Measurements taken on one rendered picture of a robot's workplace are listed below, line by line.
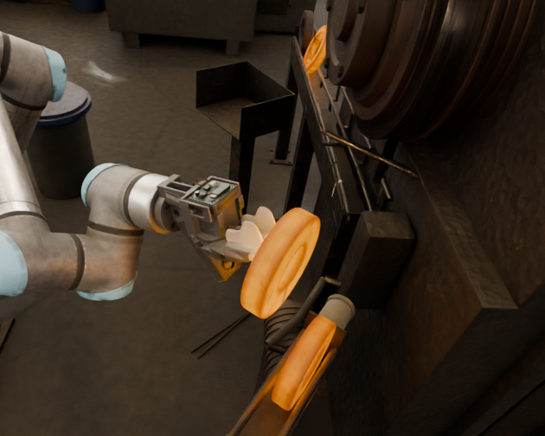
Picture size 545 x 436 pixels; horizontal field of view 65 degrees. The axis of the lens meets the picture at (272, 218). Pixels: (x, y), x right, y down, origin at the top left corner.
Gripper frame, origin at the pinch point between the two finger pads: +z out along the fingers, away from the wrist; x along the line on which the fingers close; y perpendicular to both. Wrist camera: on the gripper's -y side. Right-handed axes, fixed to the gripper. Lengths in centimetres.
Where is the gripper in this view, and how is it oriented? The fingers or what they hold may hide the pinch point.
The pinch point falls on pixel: (283, 253)
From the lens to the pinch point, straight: 57.7
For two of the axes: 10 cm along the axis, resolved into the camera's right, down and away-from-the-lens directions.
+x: 5.3, -5.3, 6.6
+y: -1.1, -8.2, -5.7
